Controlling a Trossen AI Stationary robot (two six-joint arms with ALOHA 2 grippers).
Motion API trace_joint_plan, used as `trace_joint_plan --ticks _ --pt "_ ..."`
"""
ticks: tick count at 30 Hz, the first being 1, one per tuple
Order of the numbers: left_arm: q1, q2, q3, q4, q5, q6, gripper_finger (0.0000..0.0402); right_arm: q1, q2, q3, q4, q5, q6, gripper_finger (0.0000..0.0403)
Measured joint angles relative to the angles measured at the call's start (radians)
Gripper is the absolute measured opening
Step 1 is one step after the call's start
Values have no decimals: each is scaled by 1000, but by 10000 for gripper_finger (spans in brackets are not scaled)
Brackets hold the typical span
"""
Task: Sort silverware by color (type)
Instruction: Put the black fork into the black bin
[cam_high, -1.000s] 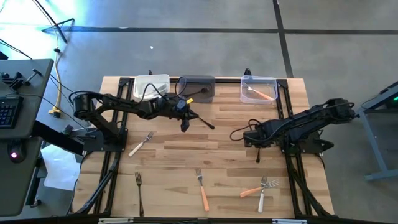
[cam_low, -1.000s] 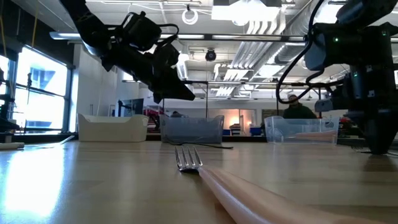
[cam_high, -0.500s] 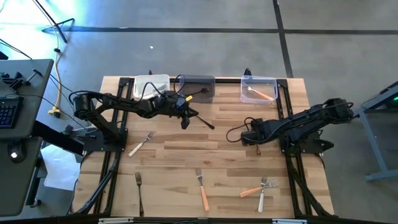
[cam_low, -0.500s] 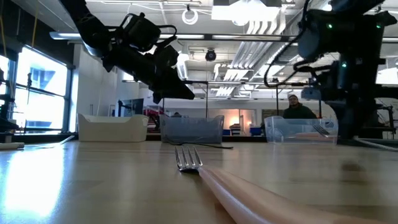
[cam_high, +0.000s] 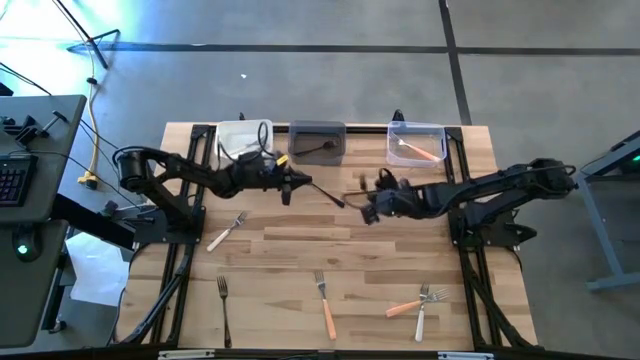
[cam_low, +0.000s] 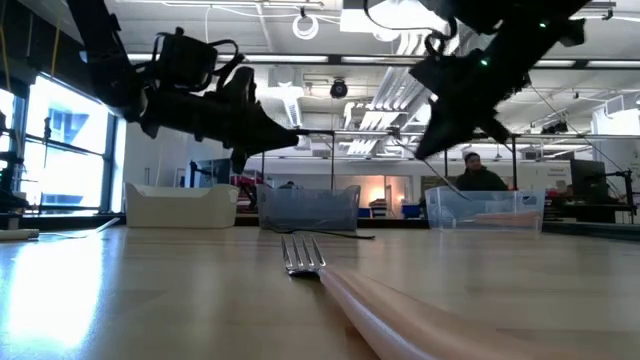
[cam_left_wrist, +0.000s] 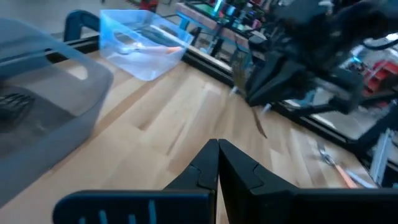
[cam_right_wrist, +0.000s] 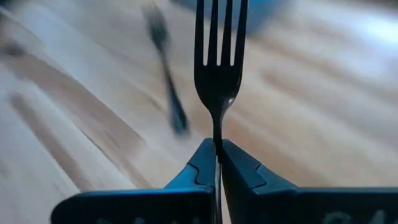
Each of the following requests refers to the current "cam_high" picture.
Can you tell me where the grey translucent plastic bin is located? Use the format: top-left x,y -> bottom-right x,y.
287,119 -> 348,167

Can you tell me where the clear plastic bin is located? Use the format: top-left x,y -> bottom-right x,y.
386,121 -> 448,169

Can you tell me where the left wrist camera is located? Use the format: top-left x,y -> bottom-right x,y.
249,152 -> 290,175

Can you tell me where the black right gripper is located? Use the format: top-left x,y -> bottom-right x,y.
357,172 -> 426,226

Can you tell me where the black aluminium frame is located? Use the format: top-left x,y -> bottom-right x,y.
443,125 -> 540,350
115,123 -> 217,347

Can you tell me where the grey desk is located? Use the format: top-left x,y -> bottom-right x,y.
0,93 -> 89,350

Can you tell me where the silver metal bracket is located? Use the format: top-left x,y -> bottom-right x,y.
157,349 -> 216,360
436,351 -> 496,360

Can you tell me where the grey metal stand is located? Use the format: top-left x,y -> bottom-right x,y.
578,128 -> 640,294

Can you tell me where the black aluminium rail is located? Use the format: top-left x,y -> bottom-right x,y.
272,124 -> 390,135

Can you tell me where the black desk support bar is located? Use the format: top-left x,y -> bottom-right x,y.
49,193 -> 139,251

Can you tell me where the white sheet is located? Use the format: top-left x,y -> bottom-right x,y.
66,231 -> 132,307

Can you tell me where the black desk clamp mount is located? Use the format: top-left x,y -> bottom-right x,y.
1,109 -> 70,147

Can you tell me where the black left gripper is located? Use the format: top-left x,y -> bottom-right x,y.
234,152 -> 315,206

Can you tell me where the yellow cable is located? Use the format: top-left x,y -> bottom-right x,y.
77,49 -> 101,190

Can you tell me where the black computer mouse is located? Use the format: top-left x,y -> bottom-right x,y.
12,223 -> 44,264

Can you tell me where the black keyboard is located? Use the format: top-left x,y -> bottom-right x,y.
0,153 -> 37,208

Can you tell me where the black floor cable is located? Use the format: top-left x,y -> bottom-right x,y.
0,60 -> 54,97

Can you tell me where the black tripod stand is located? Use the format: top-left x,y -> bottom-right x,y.
52,0 -> 122,71

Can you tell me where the white-handled metal fork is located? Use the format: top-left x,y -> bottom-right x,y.
414,282 -> 431,344
206,210 -> 249,254

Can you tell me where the orange-handled metal fork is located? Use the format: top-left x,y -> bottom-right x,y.
313,269 -> 338,341
384,288 -> 450,319
397,138 -> 442,163

